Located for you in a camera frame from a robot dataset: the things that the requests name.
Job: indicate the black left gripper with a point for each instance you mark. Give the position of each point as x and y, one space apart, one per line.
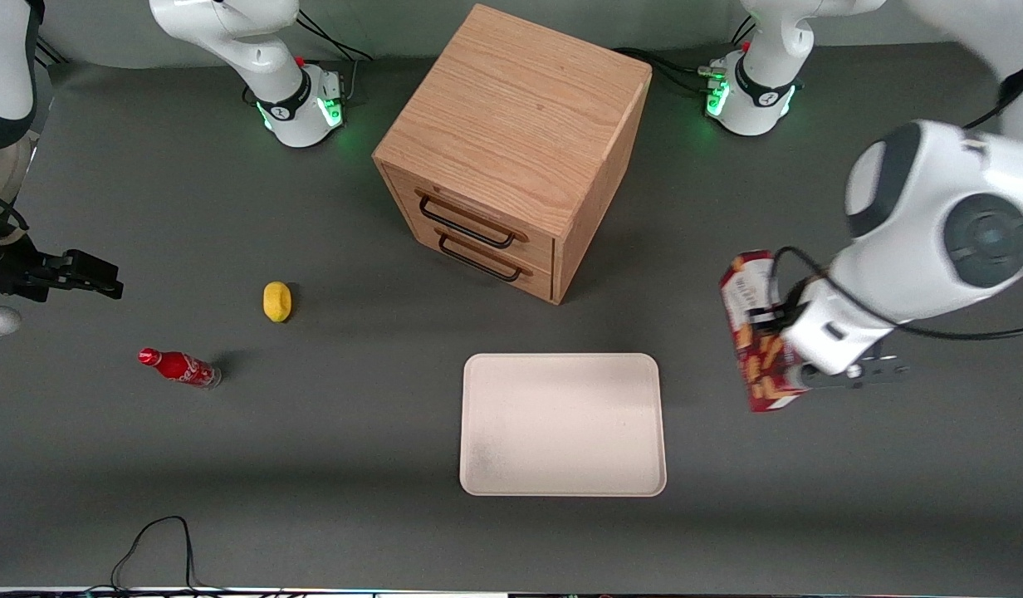
784 317

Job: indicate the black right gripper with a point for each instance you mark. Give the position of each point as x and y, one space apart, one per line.
13 270

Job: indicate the red cookie box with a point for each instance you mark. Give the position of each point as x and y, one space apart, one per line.
761 374

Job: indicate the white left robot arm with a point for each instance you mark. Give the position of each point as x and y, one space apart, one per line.
918 249

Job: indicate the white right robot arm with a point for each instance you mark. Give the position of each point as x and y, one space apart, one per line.
271 75

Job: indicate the beige rectangular tray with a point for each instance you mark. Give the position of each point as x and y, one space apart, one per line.
561 423

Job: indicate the red cola bottle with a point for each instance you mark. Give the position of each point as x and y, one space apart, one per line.
179 366

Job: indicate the yellow lemon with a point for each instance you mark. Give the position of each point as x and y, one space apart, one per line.
277 301

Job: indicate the wooden drawer front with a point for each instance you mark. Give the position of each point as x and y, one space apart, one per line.
478 208
520 278

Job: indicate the dark grey table cover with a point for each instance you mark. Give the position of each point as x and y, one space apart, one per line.
312 448

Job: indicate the wooden two-drawer cabinet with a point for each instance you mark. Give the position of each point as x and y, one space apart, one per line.
520 108

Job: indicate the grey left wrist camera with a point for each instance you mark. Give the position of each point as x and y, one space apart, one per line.
877 372

